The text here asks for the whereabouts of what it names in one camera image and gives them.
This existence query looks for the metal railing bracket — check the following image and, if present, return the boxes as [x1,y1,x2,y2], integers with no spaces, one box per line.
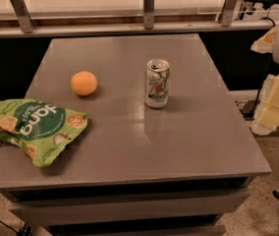
[10,0,34,33]
[143,0,154,30]
[218,0,238,27]

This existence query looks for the right metal railing bracket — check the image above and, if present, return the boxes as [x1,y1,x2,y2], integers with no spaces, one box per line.
[218,0,238,27]

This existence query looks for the left metal railing bracket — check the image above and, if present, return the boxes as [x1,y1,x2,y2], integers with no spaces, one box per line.
[10,0,34,33]

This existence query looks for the middle metal railing bracket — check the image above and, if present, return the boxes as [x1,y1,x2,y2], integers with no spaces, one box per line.
[143,0,154,30]

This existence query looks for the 7up soda can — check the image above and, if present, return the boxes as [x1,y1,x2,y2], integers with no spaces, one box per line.
[144,59,170,108]

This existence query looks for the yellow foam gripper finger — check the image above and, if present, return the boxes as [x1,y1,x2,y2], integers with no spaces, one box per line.
[251,75,279,136]
[251,28,276,54]

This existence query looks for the orange fruit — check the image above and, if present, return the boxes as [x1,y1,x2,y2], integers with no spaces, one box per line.
[71,71,98,96]

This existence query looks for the black cable on floor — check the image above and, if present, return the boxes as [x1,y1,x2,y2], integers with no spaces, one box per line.
[0,208,32,236]

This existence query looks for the green snack bag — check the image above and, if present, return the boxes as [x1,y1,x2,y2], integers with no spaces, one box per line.
[0,99,87,167]

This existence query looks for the grey drawer cabinet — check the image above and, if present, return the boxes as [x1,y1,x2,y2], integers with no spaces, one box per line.
[0,34,270,236]

